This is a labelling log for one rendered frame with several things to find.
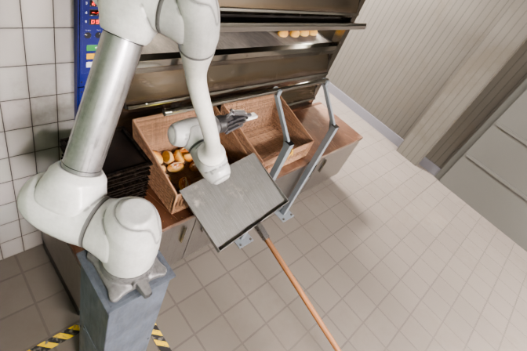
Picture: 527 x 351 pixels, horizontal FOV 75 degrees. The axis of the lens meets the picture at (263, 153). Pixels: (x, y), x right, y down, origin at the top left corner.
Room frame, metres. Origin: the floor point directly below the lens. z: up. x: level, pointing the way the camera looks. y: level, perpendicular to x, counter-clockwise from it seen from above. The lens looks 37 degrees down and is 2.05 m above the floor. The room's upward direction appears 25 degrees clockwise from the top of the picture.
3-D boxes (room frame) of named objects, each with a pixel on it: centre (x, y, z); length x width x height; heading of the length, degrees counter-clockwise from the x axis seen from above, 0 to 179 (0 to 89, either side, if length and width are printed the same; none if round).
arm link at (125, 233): (0.55, 0.25, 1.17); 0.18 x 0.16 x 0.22; 92
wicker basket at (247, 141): (1.99, 0.05, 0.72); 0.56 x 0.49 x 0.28; 150
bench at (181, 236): (1.86, 0.10, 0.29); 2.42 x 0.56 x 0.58; 149
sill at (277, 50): (2.11, 0.31, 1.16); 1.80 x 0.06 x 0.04; 149
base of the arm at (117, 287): (0.54, 0.22, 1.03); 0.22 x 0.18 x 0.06; 58
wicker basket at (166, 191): (1.47, 0.36, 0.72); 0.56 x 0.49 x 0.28; 149
